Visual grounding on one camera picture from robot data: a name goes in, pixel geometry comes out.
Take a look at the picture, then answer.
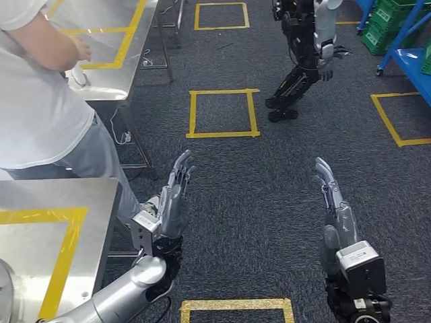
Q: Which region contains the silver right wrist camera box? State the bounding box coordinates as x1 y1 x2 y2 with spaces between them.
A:
336 240 387 299

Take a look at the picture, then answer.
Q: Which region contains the person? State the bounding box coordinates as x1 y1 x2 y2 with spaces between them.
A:
0 0 161 226

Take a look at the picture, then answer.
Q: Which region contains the blue metal shelf rack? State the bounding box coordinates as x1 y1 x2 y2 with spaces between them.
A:
353 0 431 108

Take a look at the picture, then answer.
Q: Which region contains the black silver humanoid robot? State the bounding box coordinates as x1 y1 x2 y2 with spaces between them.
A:
265 0 352 124

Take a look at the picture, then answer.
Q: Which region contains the white mirror cover shell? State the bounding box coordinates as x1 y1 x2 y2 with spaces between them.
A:
69 64 91 89

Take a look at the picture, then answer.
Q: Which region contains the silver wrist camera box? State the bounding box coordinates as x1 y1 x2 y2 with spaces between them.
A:
336 240 387 299
130 210 162 258

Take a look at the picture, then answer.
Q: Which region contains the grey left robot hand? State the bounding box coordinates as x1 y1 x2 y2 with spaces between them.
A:
156 149 197 240

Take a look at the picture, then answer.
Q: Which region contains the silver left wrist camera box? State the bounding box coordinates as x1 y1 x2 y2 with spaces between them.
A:
130 210 162 258

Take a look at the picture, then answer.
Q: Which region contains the white floor cable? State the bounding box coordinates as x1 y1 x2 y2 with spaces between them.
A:
109 108 133 146

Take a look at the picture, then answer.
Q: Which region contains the green plastic crate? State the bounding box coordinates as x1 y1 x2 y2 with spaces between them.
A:
420 38 431 76
370 0 416 34
360 20 393 57

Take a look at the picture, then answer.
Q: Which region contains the stainless steel workbench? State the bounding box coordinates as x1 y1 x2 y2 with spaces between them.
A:
0 177 122 323
44 0 185 180

